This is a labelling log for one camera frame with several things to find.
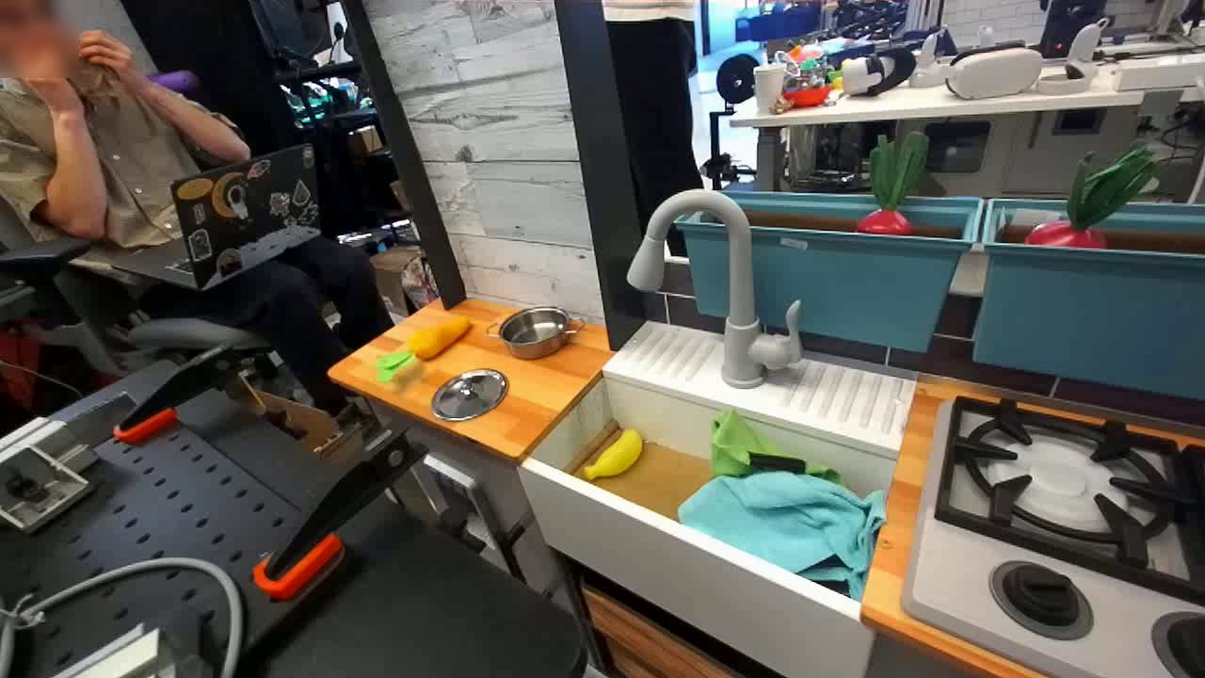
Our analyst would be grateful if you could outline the orange carrot plushie green leaves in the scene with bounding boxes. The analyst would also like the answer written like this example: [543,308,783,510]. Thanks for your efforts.
[374,313,473,389]

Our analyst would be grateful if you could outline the small steel pot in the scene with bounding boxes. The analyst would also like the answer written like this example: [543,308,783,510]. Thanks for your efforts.
[494,307,575,361]

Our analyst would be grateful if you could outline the steel pot lid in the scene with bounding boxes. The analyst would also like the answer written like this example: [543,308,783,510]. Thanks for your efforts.
[430,367,512,426]

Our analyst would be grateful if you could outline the small wooden kitchen counter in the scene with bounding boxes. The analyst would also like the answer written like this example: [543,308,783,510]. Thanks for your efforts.
[326,299,615,466]

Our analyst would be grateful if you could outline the yellow banana toy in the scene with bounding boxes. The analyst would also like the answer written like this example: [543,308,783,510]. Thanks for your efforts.
[575,426,649,485]

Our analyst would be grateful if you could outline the grey toy faucet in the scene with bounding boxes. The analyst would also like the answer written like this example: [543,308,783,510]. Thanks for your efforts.
[620,184,804,393]

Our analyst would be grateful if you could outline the green cloth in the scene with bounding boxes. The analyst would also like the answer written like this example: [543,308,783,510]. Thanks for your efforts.
[707,407,840,484]

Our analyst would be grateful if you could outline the grey kitchen cabinet base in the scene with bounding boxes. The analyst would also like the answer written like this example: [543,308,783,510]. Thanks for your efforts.
[369,401,570,607]

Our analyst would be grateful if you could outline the white toy kitchen sink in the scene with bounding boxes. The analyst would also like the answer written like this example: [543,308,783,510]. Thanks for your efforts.
[516,315,920,678]

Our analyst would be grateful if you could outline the teal planter box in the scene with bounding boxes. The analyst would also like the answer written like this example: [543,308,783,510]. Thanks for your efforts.
[973,197,1205,407]
[676,184,986,358]

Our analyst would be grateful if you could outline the standing person black trousers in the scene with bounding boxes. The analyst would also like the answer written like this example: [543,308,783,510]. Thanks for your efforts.
[604,0,700,249]

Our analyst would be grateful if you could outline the teal cloth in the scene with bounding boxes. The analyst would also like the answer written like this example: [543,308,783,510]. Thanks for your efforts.
[673,466,889,602]

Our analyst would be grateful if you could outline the white cup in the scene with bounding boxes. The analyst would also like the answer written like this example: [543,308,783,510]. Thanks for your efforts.
[750,62,792,117]

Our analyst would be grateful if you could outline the wooden cabinet drawer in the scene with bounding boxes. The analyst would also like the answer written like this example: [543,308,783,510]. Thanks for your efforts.
[581,582,745,678]

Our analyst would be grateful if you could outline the red toy bowl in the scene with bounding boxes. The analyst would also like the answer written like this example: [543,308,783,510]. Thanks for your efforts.
[778,74,835,113]

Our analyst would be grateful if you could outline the red radish toy green leaves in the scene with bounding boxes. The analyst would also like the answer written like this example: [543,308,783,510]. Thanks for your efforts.
[1023,142,1165,251]
[855,130,932,237]

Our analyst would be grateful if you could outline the wooden counter around stove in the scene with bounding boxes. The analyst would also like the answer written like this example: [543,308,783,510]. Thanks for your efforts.
[860,373,1205,678]

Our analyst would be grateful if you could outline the black laptop with stickers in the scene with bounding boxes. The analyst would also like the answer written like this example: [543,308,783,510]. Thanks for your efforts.
[118,141,322,295]

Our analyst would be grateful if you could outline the white background table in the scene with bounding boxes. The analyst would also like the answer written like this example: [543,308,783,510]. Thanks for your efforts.
[727,48,1205,201]

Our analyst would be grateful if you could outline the grey padded office chair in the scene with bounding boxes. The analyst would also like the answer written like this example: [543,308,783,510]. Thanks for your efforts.
[0,231,299,379]

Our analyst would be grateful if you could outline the grey toy stove top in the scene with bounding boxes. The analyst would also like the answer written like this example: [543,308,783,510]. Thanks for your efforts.
[899,393,1205,678]

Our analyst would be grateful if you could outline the white VR headset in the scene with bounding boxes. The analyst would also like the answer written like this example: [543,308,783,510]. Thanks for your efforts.
[943,42,1045,104]

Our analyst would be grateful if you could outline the black stove knob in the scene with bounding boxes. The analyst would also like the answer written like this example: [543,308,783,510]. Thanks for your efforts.
[1148,609,1205,678]
[986,558,1094,639]

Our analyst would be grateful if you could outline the seated person olive shirt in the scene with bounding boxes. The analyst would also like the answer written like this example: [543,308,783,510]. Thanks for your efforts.
[0,0,393,420]

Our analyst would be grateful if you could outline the black burner grate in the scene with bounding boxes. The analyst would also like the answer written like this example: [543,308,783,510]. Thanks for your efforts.
[932,397,1205,609]

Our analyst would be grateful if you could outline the silver metal plate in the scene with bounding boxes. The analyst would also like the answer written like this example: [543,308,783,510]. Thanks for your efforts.
[0,443,95,534]

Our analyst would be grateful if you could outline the black frame post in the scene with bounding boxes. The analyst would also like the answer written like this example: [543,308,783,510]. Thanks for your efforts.
[334,0,469,313]
[555,0,651,353]

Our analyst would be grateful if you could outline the grey wood plank wall panel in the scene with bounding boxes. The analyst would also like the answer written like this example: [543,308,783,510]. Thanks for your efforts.
[363,0,606,324]

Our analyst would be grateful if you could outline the black clamp orange handle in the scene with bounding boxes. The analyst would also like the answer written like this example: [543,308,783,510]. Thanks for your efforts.
[109,350,247,453]
[247,431,432,607]

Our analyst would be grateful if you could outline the grey cable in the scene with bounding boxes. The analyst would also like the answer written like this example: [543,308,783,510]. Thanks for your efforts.
[0,553,247,678]

